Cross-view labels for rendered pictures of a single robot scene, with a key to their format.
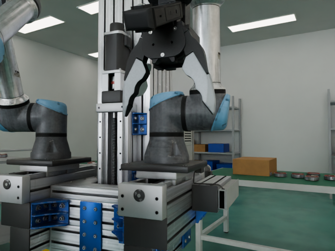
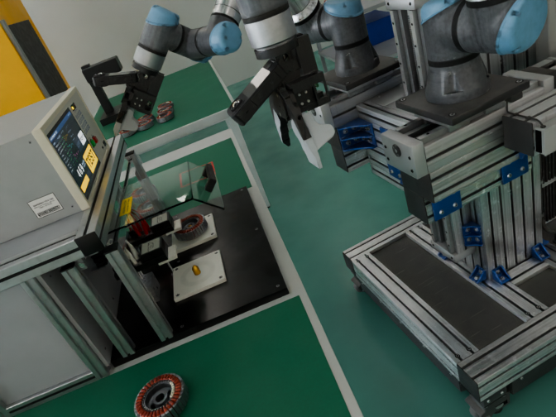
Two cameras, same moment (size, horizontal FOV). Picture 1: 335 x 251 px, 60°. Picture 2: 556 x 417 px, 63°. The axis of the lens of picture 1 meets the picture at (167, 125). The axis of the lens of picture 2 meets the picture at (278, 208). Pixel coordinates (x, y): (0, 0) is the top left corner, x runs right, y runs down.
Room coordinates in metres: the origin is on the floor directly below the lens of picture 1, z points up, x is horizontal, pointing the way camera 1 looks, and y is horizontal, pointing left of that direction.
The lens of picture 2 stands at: (-0.02, -0.58, 1.49)
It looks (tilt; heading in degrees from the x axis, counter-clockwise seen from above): 29 degrees down; 57
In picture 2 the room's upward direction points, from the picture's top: 21 degrees counter-clockwise
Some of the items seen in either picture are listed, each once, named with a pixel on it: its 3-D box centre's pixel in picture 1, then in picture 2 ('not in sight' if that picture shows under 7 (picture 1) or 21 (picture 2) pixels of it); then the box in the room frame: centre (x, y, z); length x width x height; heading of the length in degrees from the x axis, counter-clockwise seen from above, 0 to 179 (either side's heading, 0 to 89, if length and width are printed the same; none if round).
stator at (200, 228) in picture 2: not in sight; (190, 227); (0.45, 0.68, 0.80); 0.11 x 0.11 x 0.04
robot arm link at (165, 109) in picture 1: (168, 112); (451, 22); (0.97, 0.00, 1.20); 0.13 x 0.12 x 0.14; 76
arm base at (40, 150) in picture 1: (51, 145); (354, 54); (1.16, 0.46, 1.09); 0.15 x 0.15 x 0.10
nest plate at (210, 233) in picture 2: not in sight; (193, 232); (0.45, 0.68, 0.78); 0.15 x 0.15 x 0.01; 60
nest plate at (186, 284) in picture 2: not in sight; (198, 274); (0.32, 0.47, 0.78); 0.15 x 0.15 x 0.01; 60
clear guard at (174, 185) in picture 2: not in sight; (155, 203); (0.31, 0.46, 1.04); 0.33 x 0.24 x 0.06; 150
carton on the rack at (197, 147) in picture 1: (200, 147); not in sight; (6.85, -0.77, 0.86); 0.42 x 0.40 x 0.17; 59
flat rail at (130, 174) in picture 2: not in sight; (126, 197); (0.30, 0.63, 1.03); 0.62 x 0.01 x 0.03; 60
